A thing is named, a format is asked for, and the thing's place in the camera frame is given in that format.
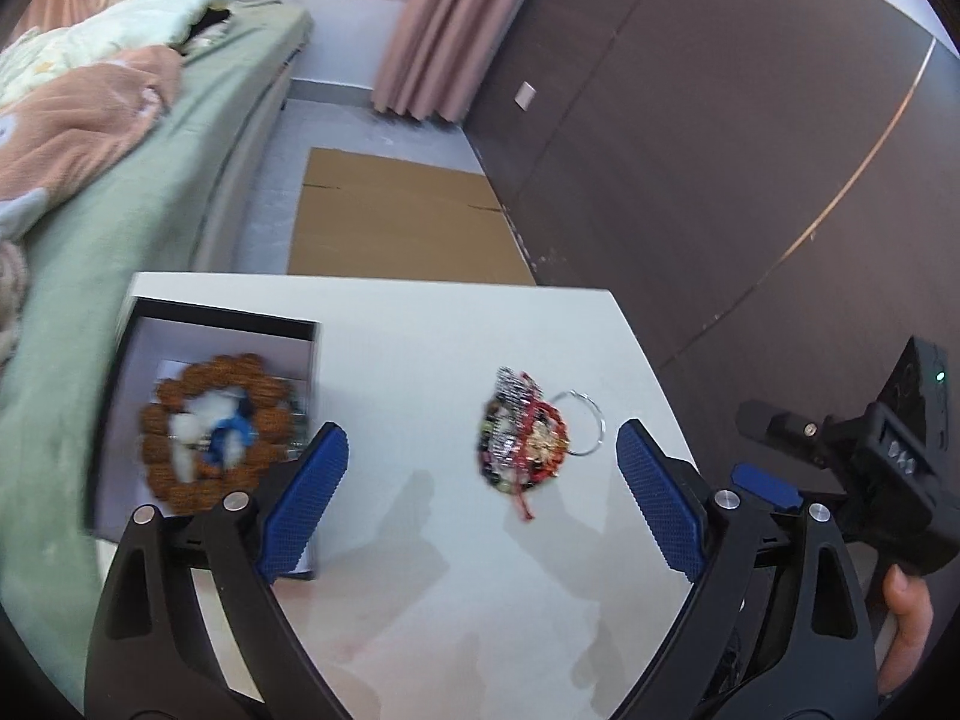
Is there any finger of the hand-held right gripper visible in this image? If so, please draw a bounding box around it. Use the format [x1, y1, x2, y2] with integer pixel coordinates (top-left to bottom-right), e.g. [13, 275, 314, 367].
[731, 463, 807, 511]
[736, 400, 833, 462]

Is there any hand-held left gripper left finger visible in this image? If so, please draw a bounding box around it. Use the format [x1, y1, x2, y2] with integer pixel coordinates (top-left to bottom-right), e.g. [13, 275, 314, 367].
[84, 422, 353, 720]

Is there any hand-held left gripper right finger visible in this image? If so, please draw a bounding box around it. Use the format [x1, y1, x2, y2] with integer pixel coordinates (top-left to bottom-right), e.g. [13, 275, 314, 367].
[611, 418, 881, 720]

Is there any silver hoop bangle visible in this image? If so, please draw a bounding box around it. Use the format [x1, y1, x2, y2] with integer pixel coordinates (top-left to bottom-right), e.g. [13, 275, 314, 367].
[550, 388, 605, 458]

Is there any red string bracelet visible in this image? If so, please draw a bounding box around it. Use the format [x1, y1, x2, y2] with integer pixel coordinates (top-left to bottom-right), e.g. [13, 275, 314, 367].
[512, 399, 572, 523]

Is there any multicolour bead bracelet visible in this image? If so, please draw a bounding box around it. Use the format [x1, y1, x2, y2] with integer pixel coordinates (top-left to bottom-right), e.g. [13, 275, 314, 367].
[478, 396, 562, 497]

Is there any silver chain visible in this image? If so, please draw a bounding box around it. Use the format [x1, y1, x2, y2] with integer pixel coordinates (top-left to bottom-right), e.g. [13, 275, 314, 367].
[487, 366, 542, 467]

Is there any black jewelry box white lining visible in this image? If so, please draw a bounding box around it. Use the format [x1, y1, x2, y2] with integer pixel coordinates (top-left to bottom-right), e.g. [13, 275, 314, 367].
[85, 296, 325, 584]

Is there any person's right hand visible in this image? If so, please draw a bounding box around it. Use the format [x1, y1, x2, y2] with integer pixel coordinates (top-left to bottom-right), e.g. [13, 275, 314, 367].
[879, 566, 935, 695]

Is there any white and blue ornament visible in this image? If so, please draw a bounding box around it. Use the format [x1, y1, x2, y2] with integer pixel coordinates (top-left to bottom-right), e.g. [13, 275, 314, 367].
[169, 386, 260, 467]

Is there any flat cardboard sheet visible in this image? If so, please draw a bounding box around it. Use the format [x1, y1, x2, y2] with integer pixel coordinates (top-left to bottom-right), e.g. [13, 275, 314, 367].
[287, 146, 538, 287]

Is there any bed with green sheet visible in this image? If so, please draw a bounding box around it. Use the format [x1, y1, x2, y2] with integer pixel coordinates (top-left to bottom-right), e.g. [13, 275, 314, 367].
[0, 0, 314, 698]

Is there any pink printed fleece blanket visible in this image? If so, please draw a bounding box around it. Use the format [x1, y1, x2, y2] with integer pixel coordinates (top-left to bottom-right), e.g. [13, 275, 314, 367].
[0, 45, 185, 368]

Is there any pale green quilt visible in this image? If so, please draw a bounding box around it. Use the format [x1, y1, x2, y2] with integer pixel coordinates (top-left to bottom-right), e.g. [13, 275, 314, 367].
[0, 0, 239, 112]

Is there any brown bead bracelet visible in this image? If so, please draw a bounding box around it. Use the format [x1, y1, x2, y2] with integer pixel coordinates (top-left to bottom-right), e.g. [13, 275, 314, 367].
[139, 354, 301, 509]

